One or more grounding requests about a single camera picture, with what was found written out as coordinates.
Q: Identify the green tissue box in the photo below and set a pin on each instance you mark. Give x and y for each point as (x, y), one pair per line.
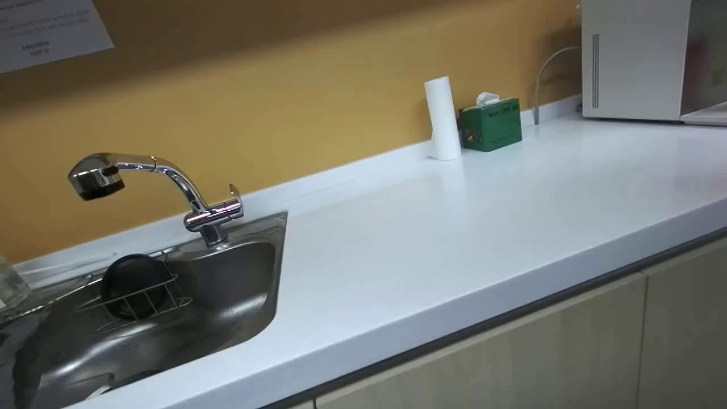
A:
(491, 125)

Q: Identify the stainless steel sink basin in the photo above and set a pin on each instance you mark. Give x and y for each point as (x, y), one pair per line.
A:
(218, 303)

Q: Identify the chrome sink faucet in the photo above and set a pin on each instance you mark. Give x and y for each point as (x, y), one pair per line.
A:
(183, 184)

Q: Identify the black round scrubber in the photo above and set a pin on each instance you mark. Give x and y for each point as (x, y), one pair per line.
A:
(133, 276)

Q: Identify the white silver water dispenser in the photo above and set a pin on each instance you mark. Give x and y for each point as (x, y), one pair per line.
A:
(637, 59)

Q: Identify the clear glass container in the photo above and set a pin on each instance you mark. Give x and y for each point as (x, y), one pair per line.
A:
(9, 285)

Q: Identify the white paper notice sheet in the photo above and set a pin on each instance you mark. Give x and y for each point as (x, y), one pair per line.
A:
(45, 26)

